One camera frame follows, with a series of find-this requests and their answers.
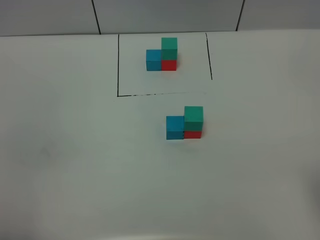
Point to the template red block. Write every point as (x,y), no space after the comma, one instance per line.
(169,65)

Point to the template blue block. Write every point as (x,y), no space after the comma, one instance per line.
(153,60)

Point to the template green block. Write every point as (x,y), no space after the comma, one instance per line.
(169,48)

